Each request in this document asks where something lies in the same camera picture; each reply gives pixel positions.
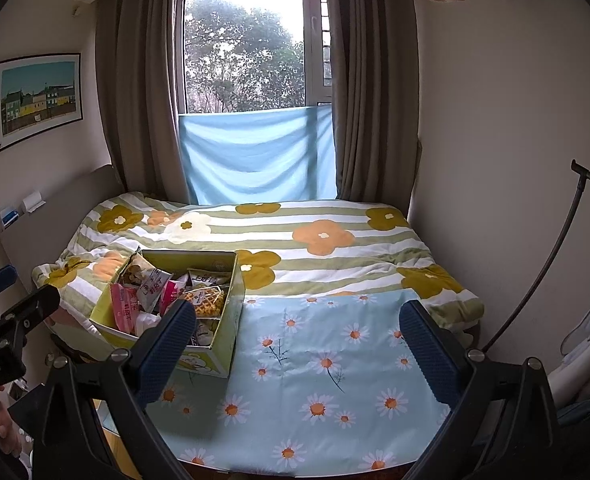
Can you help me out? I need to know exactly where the white triangular snack packet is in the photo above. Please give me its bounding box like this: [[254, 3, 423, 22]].
[[187, 270, 231, 288]]

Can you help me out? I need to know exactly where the framed townscape picture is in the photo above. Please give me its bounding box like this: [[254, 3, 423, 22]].
[[0, 52, 82, 155]]

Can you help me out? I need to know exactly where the striped floral duvet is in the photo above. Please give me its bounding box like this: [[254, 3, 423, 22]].
[[31, 191, 486, 331]]

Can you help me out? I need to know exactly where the yellow-green cardboard box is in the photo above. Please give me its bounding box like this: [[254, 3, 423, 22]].
[[89, 249, 247, 380]]

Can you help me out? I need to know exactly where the pink white snack packet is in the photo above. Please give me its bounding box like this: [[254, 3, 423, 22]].
[[162, 280, 196, 316]]

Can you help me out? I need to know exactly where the light blue window cloth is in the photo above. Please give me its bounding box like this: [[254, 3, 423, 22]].
[[177, 102, 338, 206]]

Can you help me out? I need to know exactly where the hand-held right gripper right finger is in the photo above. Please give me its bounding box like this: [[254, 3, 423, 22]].
[[399, 300, 564, 480]]

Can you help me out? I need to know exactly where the pink red snack packet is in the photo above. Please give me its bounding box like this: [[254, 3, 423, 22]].
[[110, 282, 141, 333]]

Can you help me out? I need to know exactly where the grey bed headboard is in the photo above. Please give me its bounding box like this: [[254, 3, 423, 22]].
[[0, 162, 128, 293]]

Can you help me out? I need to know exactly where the person's left hand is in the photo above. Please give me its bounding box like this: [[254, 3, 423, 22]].
[[0, 385, 31, 471]]

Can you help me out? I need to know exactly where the white red snack packet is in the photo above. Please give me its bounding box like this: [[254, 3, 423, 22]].
[[135, 267, 173, 313]]

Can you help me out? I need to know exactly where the black curved stand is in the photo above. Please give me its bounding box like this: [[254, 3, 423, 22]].
[[477, 159, 590, 353]]

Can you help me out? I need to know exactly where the pale blue daisy cloth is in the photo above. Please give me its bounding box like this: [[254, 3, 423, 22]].
[[142, 290, 456, 473]]

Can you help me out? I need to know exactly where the window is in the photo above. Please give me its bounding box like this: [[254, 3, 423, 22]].
[[177, 0, 333, 115]]

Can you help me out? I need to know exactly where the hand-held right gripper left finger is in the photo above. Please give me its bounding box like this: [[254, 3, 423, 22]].
[[34, 297, 198, 480]]

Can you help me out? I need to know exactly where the brown curtain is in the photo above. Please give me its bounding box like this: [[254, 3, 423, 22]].
[[322, 0, 423, 206], [94, 0, 191, 206]]

